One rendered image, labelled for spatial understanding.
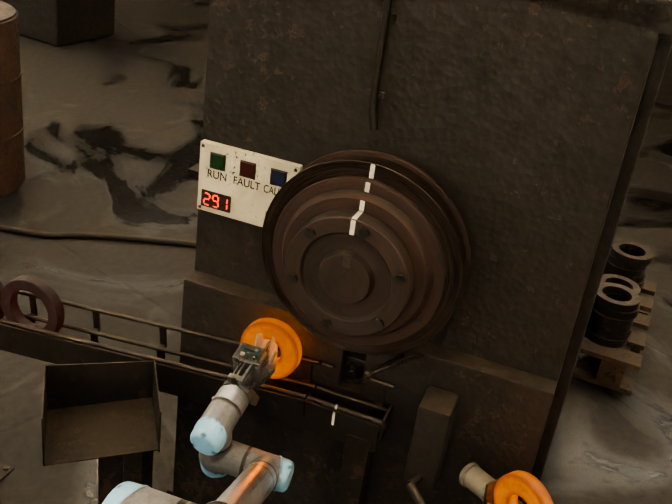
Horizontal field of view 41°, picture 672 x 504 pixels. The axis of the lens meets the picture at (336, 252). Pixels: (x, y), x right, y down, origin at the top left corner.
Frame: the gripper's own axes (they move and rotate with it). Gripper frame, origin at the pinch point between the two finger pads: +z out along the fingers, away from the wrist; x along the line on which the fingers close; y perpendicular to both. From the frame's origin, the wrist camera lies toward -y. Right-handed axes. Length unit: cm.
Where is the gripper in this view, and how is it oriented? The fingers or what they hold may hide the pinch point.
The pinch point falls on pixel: (271, 341)
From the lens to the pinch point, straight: 221.9
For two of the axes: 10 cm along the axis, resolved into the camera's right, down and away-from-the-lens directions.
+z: 3.7, -6.1, 7.0
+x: -9.3, -2.6, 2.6
